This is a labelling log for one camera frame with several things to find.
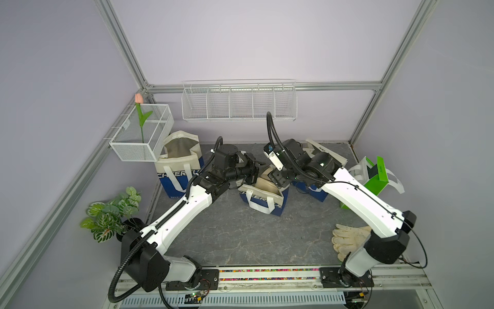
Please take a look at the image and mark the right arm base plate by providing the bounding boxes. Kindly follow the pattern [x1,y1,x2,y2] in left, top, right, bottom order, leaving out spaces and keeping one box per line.
[319,267,374,288]

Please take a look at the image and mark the small white wire basket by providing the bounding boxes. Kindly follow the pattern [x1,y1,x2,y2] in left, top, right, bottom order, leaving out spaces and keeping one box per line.
[109,104,174,162]

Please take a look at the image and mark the green and white takeout bag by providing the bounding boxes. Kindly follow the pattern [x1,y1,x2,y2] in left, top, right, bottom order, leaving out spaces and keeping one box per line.
[348,156,405,196]

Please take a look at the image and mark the potted green leafy plant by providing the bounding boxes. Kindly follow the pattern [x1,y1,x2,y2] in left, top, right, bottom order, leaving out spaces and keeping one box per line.
[79,187,145,243]

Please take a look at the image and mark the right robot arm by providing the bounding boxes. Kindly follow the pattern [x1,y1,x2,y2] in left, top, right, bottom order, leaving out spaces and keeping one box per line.
[264,113,416,288]

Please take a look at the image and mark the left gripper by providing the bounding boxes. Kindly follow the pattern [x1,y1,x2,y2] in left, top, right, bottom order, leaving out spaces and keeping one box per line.
[226,152,270,185]

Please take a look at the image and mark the beige work glove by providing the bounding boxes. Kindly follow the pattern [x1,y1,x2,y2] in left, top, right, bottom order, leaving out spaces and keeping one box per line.
[331,224,372,262]

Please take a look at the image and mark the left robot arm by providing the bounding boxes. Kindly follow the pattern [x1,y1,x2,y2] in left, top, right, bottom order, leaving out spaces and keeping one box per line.
[108,137,261,303]

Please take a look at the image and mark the aluminium frame rail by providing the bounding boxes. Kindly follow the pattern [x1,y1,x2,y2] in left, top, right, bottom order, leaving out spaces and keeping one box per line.
[147,79,383,95]

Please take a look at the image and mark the artificial pink tulip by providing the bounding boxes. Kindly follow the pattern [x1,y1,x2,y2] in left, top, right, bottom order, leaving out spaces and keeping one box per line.
[135,93,153,143]

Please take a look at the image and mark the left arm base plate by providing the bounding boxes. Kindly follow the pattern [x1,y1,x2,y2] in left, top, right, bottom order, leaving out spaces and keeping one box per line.
[165,269,219,291]

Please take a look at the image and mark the long white wire basket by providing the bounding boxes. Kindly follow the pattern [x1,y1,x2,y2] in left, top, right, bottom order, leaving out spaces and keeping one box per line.
[181,79,298,121]

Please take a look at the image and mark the blue beige takeout bag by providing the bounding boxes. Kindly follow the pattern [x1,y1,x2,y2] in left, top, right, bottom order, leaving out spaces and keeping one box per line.
[155,131,204,198]

